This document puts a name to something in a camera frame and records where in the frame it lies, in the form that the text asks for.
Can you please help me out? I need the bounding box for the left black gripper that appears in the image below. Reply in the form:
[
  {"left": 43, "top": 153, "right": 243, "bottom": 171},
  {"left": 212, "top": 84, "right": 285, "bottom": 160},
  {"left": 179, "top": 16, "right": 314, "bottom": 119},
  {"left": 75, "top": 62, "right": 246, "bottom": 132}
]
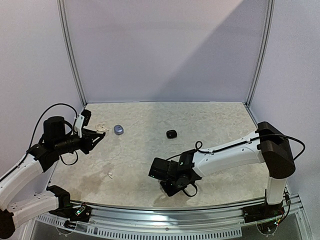
[{"left": 54, "top": 127, "right": 103, "bottom": 155}]

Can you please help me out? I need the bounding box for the white earbud charging case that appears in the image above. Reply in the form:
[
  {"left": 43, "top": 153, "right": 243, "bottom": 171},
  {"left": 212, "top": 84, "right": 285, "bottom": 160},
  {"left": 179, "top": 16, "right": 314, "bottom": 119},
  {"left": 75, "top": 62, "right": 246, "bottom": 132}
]
[{"left": 95, "top": 122, "right": 110, "bottom": 132}]

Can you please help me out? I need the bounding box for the purple earbud charging case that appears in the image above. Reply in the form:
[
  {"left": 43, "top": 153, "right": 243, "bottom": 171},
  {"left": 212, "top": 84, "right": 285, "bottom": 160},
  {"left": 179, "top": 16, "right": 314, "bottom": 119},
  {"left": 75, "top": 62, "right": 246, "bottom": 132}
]
[{"left": 113, "top": 124, "right": 124, "bottom": 136}]

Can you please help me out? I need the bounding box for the black earbud charging case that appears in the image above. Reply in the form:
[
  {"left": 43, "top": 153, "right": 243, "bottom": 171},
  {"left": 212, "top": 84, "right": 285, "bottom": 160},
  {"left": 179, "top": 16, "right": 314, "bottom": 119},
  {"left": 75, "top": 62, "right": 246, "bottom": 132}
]
[{"left": 166, "top": 129, "right": 178, "bottom": 139}]

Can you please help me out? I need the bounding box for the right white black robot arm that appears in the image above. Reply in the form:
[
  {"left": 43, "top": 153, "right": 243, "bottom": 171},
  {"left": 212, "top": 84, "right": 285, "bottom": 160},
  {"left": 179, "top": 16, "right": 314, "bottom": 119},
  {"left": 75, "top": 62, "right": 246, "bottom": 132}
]
[{"left": 148, "top": 121, "right": 296, "bottom": 218}]

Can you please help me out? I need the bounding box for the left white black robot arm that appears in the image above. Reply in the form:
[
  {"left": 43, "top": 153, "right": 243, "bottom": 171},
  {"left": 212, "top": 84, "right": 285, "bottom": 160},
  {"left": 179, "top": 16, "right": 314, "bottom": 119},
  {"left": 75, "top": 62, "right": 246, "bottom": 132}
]
[{"left": 0, "top": 114, "right": 106, "bottom": 239}]

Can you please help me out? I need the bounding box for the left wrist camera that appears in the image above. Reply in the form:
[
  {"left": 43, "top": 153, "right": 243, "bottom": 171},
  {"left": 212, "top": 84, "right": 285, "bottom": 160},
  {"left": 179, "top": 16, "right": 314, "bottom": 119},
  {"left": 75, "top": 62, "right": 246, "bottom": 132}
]
[{"left": 72, "top": 109, "right": 92, "bottom": 138}]

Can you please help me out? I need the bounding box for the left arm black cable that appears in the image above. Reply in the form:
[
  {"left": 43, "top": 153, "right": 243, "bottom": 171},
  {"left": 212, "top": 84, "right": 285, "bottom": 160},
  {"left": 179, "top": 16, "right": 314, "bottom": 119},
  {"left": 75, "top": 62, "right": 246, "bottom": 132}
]
[{"left": 14, "top": 103, "right": 78, "bottom": 171}]

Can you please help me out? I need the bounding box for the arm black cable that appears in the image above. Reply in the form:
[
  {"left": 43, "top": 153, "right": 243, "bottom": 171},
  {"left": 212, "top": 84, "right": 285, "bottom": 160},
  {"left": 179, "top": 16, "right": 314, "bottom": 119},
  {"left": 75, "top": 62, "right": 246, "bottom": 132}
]
[
  {"left": 14, "top": 103, "right": 78, "bottom": 171},
  {"left": 164, "top": 133, "right": 306, "bottom": 198}
]

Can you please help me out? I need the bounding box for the aluminium front rail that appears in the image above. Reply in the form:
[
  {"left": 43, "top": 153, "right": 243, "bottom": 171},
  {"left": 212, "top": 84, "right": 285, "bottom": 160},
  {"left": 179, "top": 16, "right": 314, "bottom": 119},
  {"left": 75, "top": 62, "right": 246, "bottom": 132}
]
[{"left": 28, "top": 192, "right": 308, "bottom": 238}]

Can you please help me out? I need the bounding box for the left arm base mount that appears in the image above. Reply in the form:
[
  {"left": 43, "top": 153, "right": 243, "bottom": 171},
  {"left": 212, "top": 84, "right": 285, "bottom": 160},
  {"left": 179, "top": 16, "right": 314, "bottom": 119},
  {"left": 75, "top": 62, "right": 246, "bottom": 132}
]
[{"left": 49, "top": 203, "right": 93, "bottom": 223}]

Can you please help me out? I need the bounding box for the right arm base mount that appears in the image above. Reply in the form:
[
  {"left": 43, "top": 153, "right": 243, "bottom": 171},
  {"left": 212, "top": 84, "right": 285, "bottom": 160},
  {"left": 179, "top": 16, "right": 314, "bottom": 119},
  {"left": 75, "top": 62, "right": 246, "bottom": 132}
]
[{"left": 241, "top": 200, "right": 291, "bottom": 225}]

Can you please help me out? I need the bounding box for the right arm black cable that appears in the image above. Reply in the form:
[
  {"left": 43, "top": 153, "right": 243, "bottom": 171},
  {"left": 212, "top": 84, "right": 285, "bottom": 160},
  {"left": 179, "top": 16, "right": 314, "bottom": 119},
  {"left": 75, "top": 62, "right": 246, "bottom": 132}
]
[{"left": 164, "top": 133, "right": 306, "bottom": 198}]

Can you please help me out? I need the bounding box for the right aluminium frame post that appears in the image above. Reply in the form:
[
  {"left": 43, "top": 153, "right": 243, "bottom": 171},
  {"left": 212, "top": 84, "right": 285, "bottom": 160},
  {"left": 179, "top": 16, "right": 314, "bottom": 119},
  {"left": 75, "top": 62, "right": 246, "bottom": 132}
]
[{"left": 245, "top": 0, "right": 275, "bottom": 107}]

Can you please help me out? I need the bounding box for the aluminium frame post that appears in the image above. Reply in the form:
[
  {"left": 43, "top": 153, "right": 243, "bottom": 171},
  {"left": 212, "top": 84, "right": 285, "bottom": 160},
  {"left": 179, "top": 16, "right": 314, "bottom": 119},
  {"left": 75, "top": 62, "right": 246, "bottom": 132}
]
[
  {"left": 245, "top": 0, "right": 275, "bottom": 107},
  {"left": 57, "top": 0, "right": 88, "bottom": 107}
]

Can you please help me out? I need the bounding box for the left aluminium frame post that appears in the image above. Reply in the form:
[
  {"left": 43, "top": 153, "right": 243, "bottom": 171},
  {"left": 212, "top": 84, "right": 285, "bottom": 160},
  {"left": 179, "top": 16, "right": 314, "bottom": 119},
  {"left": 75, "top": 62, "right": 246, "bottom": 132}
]
[{"left": 57, "top": 0, "right": 88, "bottom": 107}]

